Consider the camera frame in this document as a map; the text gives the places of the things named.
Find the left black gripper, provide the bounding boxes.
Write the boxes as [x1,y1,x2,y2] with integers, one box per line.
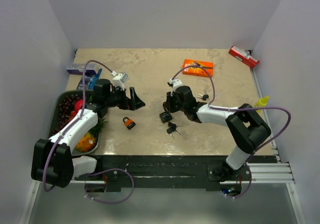
[105,86,145,111]

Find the black Kaijing padlock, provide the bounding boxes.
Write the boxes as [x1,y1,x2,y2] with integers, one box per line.
[159,102,173,123]

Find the black key bunch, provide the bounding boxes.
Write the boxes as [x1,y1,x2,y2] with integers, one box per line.
[166,121,181,139]

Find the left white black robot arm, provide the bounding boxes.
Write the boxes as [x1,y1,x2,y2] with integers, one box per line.
[31,79,146,188]

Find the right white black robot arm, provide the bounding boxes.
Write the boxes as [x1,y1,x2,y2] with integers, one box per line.
[163,86,271,181]

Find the orange black padlock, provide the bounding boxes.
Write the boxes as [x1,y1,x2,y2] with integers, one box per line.
[122,117,136,130]

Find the orange razor box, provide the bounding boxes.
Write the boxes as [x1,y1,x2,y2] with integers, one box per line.
[181,59,214,78]

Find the red apple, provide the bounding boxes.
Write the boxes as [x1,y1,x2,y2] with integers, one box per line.
[74,99,83,112]

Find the orange toy pineapple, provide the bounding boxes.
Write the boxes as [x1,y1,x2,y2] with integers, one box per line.
[75,118,107,153]

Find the red cherries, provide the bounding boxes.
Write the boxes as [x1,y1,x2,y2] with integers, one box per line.
[70,110,77,119]

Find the dark red grape bunch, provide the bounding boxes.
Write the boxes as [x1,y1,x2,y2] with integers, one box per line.
[51,94,82,135]

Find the white blue toothpaste box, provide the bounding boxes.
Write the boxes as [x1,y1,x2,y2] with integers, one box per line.
[66,63,99,76]

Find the grey fruit tray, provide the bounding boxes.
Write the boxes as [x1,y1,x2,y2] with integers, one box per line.
[49,90,100,157]

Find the red box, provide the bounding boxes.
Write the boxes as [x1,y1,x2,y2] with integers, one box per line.
[228,46,260,69]

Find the yellow glue bottle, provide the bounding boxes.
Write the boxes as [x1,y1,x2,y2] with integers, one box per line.
[253,96,269,108]

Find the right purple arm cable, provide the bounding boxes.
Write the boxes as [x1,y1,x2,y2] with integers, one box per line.
[169,65,292,159]

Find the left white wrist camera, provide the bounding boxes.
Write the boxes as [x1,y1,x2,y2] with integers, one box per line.
[111,71,128,91]

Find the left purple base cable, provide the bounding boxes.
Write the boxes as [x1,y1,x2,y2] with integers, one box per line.
[84,168,135,205]

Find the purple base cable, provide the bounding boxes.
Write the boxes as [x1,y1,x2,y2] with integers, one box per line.
[224,163,253,199]
[84,168,135,205]

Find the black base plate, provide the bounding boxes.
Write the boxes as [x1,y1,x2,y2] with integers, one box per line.
[74,153,253,192]

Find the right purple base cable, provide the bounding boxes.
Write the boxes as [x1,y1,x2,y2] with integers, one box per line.
[224,163,253,199]

